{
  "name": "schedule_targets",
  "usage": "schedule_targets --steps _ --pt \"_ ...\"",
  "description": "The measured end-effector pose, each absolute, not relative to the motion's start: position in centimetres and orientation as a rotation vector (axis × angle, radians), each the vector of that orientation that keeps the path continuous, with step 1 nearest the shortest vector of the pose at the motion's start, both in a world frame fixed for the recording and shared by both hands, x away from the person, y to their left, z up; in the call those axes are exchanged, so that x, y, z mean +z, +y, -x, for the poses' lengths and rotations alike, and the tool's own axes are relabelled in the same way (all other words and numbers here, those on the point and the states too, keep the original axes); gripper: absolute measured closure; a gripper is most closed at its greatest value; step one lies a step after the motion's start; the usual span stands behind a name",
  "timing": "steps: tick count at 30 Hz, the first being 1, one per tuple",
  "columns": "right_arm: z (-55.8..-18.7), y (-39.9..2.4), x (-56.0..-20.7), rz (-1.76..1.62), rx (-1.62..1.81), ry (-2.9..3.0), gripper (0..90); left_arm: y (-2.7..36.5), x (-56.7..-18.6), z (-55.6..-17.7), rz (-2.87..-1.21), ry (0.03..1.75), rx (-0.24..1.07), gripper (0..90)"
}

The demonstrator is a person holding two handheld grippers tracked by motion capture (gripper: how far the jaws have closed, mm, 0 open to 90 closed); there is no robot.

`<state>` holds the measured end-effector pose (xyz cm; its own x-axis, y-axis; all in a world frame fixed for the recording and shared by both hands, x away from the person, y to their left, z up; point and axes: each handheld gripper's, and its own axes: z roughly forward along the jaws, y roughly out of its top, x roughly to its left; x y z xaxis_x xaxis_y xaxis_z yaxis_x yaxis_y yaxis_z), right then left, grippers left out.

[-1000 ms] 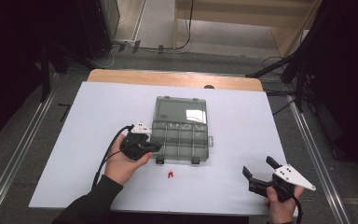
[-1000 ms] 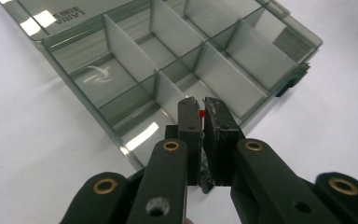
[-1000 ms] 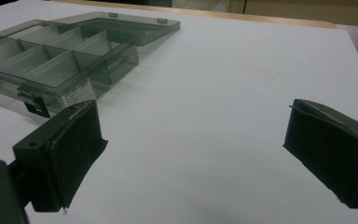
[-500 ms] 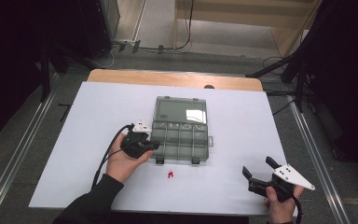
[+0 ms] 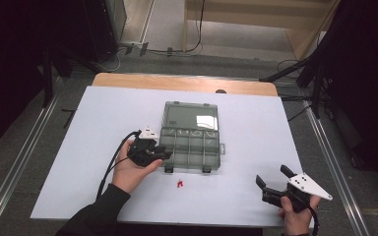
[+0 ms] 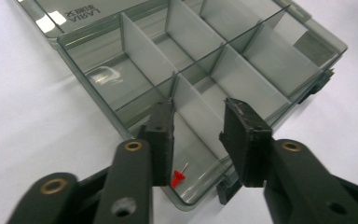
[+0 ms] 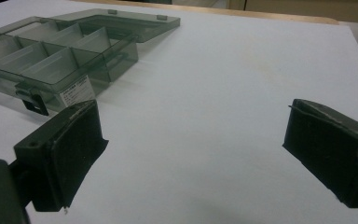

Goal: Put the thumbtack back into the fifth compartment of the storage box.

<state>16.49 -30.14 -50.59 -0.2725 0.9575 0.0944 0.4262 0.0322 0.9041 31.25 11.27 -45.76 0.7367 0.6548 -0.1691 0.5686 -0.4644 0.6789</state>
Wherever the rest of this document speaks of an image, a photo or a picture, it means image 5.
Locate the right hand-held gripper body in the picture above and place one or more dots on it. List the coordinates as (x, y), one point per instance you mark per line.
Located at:
(308, 187)

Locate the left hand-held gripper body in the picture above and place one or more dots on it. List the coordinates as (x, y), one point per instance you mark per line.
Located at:
(142, 150)

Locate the grey transparent compartment box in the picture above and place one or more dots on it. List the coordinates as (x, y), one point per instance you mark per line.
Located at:
(190, 150)

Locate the small red plastic piece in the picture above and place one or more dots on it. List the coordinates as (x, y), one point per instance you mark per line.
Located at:
(179, 184)

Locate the person's left hand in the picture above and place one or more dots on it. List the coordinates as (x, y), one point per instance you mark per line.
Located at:
(129, 173)

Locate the person's right hand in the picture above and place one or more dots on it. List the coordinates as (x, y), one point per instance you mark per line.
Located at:
(295, 223)

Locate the white table cover sheet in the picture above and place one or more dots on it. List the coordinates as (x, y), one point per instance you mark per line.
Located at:
(95, 114)

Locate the black bent rod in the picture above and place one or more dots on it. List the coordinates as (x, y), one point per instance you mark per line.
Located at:
(70, 118)

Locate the black round table grommet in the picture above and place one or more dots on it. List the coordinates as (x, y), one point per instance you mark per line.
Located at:
(220, 91)

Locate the black metal tripod stand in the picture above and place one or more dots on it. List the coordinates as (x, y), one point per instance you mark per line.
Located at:
(316, 91)

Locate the white power strip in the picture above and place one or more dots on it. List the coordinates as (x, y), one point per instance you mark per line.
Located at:
(131, 43)

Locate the black curtain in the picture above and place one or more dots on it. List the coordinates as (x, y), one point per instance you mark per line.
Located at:
(10, 65)
(367, 82)

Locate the black cabinet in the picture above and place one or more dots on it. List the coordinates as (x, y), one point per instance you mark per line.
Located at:
(101, 29)

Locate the light wooden shelf unit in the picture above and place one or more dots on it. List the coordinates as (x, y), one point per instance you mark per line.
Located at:
(242, 19)

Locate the aluminium floor rail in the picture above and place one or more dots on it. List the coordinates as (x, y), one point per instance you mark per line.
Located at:
(334, 164)
(19, 164)

